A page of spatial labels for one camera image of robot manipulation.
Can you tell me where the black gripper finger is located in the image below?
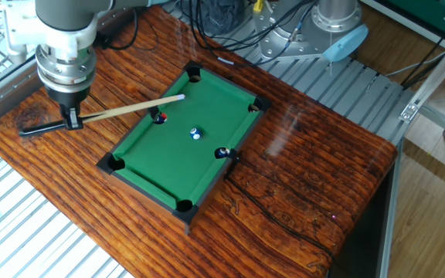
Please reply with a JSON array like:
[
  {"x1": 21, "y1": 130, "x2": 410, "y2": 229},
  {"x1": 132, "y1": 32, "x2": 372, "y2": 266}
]
[
  {"x1": 70, "y1": 107, "x2": 85, "y2": 131},
  {"x1": 60, "y1": 106, "x2": 73, "y2": 131}
]

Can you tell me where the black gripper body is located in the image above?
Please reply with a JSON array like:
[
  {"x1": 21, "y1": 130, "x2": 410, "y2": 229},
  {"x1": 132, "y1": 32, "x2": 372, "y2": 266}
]
[{"x1": 53, "y1": 85, "x2": 92, "y2": 115}]

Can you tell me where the black and wood pool cue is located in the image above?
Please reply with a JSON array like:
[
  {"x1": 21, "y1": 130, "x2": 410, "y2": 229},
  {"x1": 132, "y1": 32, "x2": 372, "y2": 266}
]
[{"x1": 19, "y1": 93, "x2": 186, "y2": 137}]

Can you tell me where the green mini pool table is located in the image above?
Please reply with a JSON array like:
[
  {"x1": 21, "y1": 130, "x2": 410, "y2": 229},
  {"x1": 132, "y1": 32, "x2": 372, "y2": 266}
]
[{"x1": 96, "y1": 59, "x2": 273, "y2": 236}]

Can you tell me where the dark grey cloth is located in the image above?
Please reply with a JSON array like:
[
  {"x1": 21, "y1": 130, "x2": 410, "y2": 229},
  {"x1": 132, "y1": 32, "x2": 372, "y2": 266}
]
[{"x1": 193, "y1": 0, "x2": 247, "y2": 36}]

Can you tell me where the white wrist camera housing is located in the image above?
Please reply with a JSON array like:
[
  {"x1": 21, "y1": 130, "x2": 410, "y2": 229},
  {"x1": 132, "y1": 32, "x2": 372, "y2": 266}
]
[{"x1": 1, "y1": 0, "x2": 100, "y2": 66}]

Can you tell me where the black cable bundle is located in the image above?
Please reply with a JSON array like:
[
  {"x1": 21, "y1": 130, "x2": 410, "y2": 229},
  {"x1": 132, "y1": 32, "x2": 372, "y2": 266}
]
[{"x1": 94, "y1": 0, "x2": 324, "y2": 70}]

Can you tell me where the metal corner bracket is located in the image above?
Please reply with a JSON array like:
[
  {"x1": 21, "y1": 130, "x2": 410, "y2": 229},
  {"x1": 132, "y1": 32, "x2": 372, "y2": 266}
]
[{"x1": 399, "y1": 100, "x2": 420, "y2": 124}]

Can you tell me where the long black cable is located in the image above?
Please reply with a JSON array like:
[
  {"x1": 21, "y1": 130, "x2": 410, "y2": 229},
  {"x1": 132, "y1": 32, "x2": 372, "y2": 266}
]
[{"x1": 399, "y1": 7, "x2": 445, "y2": 88}]

